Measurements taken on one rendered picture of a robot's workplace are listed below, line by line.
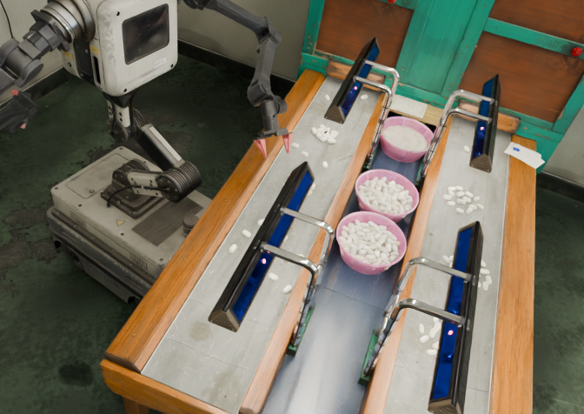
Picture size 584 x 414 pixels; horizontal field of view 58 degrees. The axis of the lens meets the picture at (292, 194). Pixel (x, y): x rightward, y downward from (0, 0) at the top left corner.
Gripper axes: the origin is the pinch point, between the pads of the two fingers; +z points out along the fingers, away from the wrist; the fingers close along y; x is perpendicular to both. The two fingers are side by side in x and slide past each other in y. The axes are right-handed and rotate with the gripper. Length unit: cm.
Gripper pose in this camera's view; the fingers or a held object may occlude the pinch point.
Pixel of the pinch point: (276, 153)
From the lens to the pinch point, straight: 200.3
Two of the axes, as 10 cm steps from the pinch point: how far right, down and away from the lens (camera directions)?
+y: -8.9, 2.2, -4.1
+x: 4.3, 0.7, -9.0
